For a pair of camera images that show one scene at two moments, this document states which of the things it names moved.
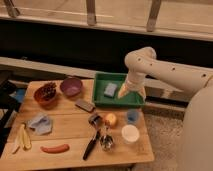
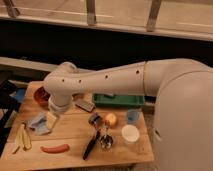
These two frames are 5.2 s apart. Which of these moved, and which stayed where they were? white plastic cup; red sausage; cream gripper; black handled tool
Moved: cream gripper
Stayed: white plastic cup; black handled tool; red sausage
